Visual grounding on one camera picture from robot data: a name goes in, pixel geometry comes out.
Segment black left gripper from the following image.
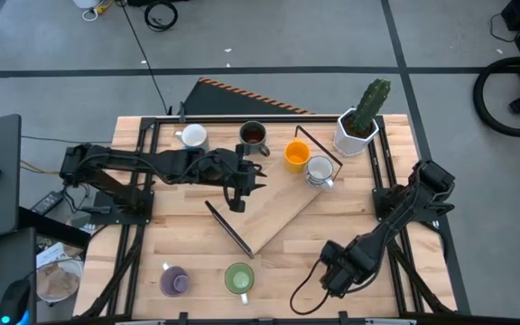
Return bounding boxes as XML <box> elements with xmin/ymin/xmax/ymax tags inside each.
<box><xmin>205</xmin><ymin>144</ymin><xmax>269</xmax><ymax>197</ymax></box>

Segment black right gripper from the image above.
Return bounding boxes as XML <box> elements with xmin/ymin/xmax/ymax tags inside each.
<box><xmin>320</xmin><ymin>241</ymin><xmax>365</xmax><ymax>299</ymax></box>

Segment dark grey mug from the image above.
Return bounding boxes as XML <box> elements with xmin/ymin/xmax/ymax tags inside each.
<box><xmin>238</xmin><ymin>120</ymin><xmax>271</xmax><ymax>158</ymax></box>

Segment yellow mug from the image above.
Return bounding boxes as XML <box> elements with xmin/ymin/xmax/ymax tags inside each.
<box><xmin>283</xmin><ymin>137</ymin><xmax>312</xmax><ymax>175</ymax></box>

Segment green mug white handle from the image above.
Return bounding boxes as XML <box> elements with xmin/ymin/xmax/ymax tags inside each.
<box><xmin>223</xmin><ymin>262</ymin><xmax>255</xmax><ymax>306</ymax></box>

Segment purple mug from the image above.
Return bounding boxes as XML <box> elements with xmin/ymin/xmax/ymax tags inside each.
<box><xmin>159</xmin><ymin>262</ymin><xmax>191</xmax><ymax>299</ymax></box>

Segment black ramp orange striped edge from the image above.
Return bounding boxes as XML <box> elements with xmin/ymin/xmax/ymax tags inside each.
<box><xmin>182</xmin><ymin>76</ymin><xmax>315</xmax><ymax>116</ymax></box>

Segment potted cactus white pot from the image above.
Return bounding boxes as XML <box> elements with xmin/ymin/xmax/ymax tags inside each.
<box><xmin>333</xmin><ymin>78</ymin><xmax>392</xmax><ymax>158</ymax></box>

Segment black power adapter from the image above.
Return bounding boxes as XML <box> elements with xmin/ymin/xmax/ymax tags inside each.
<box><xmin>31</xmin><ymin>190</ymin><xmax>65</xmax><ymax>216</ymax></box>

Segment white paper sheet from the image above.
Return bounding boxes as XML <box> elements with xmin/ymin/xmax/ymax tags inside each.
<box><xmin>36</xmin><ymin>241</ymin><xmax>80</xmax><ymax>270</ymax></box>

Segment white plate brown contents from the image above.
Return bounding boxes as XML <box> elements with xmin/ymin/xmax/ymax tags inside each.
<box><xmin>36</xmin><ymin>259</ymin><xmax>84</xmax><ymax>303</ymax></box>

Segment white round object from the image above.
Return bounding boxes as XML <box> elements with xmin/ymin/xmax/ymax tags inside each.
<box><xmin>72</xmin><ymin>0</ymin><xmax>103</xmax><ymax>22</ymax></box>

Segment black desk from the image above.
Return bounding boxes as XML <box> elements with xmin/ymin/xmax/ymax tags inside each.
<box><xmin>0</xmin><ymin>227</ymin><xmax>38</xmax><ymax>325</ymax></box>

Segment black computer mouse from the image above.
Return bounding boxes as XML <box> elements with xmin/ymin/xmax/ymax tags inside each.
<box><xmin>0</xmin><ymin>278</ymin><xmax>32</xmax><ymax>325</ymax></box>

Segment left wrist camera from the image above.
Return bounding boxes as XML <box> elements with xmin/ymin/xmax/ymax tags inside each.
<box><xmin>223</xmin><ymin>182</ymin><xmax>247</xmax><ymax>214</ymax></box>

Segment wooden riser shelf black frame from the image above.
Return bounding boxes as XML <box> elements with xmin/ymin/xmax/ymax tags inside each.
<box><xmin>204</xmin><ymin>125</ymin><xmax>345</xmax><ymax>259</ymax></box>

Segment black aluminium table frame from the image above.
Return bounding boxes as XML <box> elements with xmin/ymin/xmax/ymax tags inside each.
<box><xmin>79</xmin><ymin>115</ymin><xmax>458</xmax><ymax>325</ymax></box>

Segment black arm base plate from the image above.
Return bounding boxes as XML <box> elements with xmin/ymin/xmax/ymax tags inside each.
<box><xmin>92</xmin><ymin>189</ymin><xmax>155</xmax><ymax>226</ymax></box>
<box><xmin>372</xmin><ymin>187</ymin><xmax>446</xmax><ymax>223</ymax></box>

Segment long black floor cable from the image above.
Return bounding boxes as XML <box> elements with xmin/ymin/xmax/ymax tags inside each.
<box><xmin>118</xmin><ymin>0</ymin><xmax>173</xmax><ymax>115</ymax></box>

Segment coiled black cable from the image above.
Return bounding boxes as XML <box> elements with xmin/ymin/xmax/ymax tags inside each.
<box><xmin>144</xmin><ymin>1</ymin><xmax>180</xmax><ymax>33</ymax></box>

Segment black vacuum hose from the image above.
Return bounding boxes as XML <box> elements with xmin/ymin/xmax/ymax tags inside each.
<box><xmin>472</xmin><ymin>56</ymin><xmax>520</xmax><ymax>138</ymax></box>

